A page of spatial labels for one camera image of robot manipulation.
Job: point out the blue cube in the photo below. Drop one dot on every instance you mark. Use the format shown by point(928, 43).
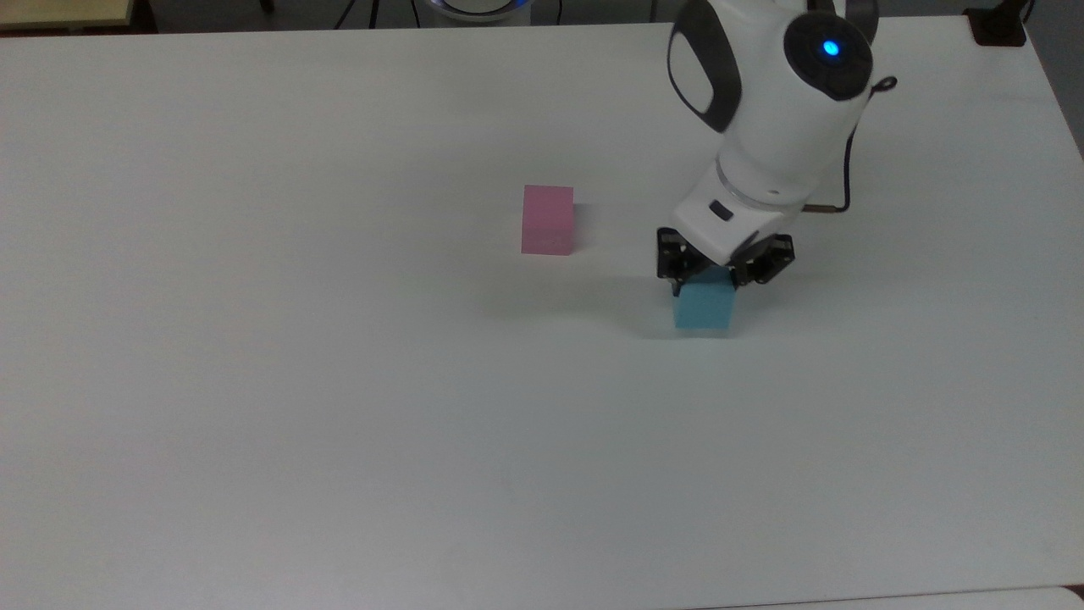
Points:
point(705, 305)

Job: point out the black tripod legs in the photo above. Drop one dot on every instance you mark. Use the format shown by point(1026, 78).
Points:
point(371, 12)

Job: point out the black table clamp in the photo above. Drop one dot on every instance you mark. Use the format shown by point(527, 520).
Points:
point(998, 27)

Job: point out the yellow side table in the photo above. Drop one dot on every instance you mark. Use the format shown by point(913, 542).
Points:
point(59, 13)

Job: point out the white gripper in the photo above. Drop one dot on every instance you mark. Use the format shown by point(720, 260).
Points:
point(720, 220)

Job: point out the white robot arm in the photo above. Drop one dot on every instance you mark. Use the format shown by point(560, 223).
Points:
point(775, 85)

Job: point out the pink cube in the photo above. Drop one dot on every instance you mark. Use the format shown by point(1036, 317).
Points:
point(547, 220)

